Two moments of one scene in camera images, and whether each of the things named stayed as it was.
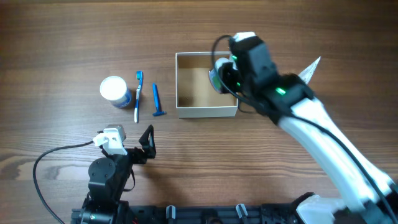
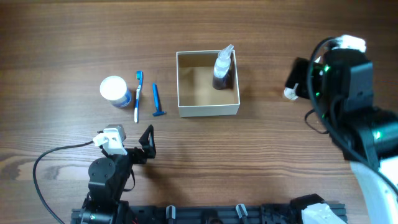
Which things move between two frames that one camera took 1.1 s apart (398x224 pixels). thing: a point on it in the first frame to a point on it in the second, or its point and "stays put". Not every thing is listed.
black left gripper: x=147 y=145 stays put
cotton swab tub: x=114 y=89 stays put
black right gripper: x=226 y=71 to x=300 y=65
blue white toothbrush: x=139 y=76 stays put
